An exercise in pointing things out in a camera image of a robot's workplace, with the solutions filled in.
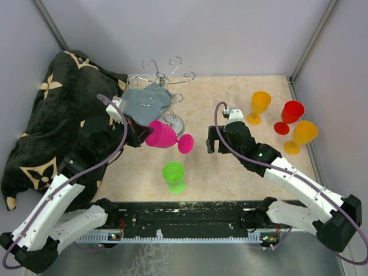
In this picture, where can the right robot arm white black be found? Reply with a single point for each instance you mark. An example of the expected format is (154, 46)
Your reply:
(331, 217)

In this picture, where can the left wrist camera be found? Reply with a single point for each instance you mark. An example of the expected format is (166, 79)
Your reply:
(116, 109)

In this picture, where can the chrome wine glass rack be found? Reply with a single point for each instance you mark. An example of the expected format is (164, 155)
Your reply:
(168, 117)

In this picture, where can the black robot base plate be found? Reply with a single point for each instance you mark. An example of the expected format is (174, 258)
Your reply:
(189, 219)

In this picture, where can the black floral blanket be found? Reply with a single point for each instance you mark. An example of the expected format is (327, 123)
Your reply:
(66, 99)

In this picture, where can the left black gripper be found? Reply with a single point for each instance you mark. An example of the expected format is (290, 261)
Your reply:
(138, 133)

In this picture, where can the orange wine glass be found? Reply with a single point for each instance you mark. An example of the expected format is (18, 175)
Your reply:
(259, 103)
(304, 132)

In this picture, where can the green plastic wine glass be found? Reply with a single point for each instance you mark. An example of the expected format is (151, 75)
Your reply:
(174, 174)

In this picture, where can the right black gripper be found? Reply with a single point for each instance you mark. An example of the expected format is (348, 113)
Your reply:
(214, 135)

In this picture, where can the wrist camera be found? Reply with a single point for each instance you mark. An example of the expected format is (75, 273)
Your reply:
(233, 115)
(116, 109)

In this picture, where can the orange wine glass rear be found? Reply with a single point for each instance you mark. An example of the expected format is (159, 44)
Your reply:
(259, 103)

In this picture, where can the grey folded cloth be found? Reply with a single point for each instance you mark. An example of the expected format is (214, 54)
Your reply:
(146, 105)

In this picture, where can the red plastic wine glass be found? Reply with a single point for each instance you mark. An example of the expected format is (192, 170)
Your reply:
(291, 113)

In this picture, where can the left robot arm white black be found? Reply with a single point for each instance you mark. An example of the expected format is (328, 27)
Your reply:
(38, 241)

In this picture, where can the pink plastic wine glass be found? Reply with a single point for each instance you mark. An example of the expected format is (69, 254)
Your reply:
(163, 136)

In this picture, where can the orange wine glass front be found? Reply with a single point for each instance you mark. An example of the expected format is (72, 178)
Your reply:
(304, 132)

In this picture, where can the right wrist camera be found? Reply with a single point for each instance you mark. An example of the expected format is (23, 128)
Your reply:
(233, 115)

